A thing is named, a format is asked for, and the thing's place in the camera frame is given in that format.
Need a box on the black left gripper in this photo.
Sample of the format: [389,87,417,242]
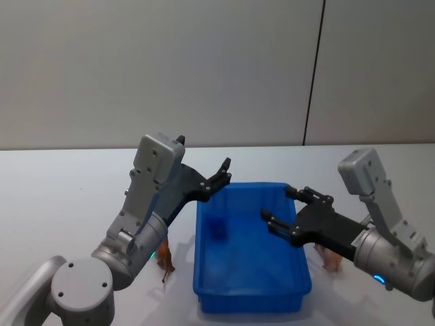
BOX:
[151,134,233,228]

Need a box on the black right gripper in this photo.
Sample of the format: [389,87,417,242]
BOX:
[260,185,370,263]

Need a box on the pink toy animal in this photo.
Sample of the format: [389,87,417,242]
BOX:
[312,242,343,273]

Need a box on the small blue toy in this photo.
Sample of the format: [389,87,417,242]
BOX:
[207,217,227,240]

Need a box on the blue plastic bin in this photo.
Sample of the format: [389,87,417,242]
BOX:
[192,182,313,315]

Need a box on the brown toy animal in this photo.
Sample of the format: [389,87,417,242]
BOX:
[155,237,176,285]

